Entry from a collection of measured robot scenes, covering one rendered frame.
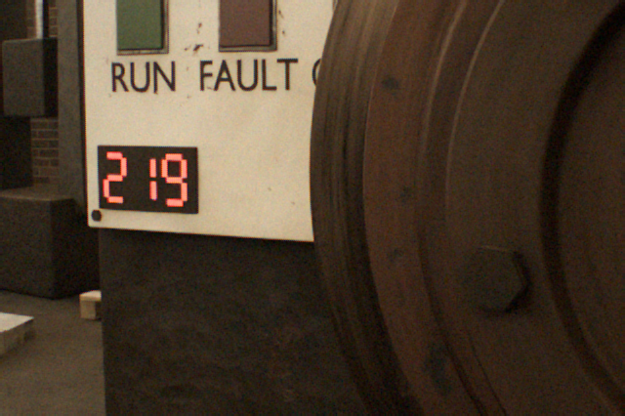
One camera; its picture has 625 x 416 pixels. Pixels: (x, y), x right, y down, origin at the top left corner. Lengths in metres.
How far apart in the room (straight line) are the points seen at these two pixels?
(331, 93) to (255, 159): 0.18
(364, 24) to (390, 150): 0.06
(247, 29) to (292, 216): 0.12
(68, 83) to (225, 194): 5.15
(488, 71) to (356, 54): 0.12
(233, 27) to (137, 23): 0.07
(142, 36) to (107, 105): 0.06
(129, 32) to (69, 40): 5.11
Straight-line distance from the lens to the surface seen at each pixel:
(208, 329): 0.72
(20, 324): 4.86
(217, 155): 0.67
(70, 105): 5.80
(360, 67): 0.48
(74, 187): 5.82
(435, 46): 0.45
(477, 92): 0.38
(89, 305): 5.27
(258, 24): 0.65
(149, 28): 0.69
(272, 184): 0.65
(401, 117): 0.46
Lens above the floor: 1.16
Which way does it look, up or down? 7 degrees down
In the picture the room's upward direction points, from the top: straight up
